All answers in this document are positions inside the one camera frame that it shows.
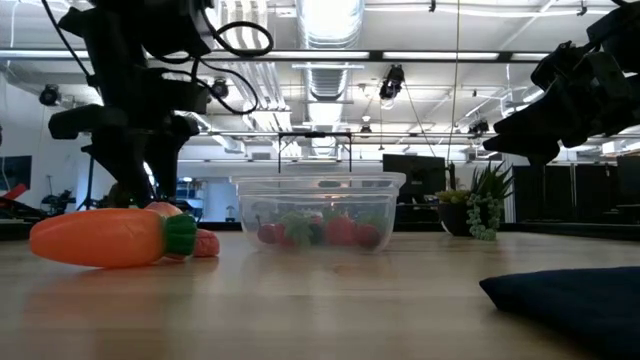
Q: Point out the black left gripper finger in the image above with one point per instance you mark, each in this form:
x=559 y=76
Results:
x=167 y=150
x=125 y=170

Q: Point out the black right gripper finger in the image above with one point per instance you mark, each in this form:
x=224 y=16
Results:
x=535 y=117
x=530 y=147

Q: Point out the pale orange toy peach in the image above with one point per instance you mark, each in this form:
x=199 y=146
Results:
x=162 y=209

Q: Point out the orange toy carrot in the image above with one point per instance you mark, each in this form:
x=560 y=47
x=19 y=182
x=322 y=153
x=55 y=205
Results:
x=100 y=237

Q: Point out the pink bumpy toy fruit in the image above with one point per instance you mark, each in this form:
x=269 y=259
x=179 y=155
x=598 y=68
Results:
x=207 y=245

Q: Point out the red toy cherry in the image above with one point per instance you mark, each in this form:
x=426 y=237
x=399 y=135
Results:
x=266 y=234

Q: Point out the red toy strawberry with leaves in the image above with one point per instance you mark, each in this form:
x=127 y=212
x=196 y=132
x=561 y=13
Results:
x=340 y=231
x=297 y=227
x=368 y=236

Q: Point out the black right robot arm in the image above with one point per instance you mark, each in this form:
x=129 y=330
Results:
x=620 y=25

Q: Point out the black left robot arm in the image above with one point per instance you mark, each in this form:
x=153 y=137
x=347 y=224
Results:
x=125 y=30

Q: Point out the clear plastic tupperware container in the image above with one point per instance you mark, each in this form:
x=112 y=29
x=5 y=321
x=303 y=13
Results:
x=320 y=197

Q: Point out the black tripod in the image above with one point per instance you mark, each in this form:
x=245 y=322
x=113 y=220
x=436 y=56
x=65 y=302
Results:
x=90 y=175

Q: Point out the black cabinets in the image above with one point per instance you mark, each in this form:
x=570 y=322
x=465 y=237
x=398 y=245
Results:
x=575 y=190

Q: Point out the black ceiling spotlight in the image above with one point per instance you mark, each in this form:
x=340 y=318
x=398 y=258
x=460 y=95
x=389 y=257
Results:
x=220 y=88
x=50 y=95

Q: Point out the succulent plant in black pot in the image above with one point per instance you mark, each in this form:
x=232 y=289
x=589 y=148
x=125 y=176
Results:
x=457 y=217

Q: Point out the black computer monitor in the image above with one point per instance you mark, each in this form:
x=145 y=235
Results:
x=415 y=175

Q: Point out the black thin metal stand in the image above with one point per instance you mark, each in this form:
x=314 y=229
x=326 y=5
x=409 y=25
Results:
x=315 y=134

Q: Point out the dark blue folded cloth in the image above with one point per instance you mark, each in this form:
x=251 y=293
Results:
x=575 y=305

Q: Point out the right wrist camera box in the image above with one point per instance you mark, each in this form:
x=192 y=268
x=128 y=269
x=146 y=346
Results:
x=555 y=67

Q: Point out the dark wall picture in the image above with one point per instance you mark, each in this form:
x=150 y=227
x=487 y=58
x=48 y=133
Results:
x=15 y=172

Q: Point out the black overhead camera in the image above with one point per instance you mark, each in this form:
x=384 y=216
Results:
x=392 y=82

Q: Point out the silver ventilation duct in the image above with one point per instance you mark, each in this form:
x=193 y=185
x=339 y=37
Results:
x=330 y=20

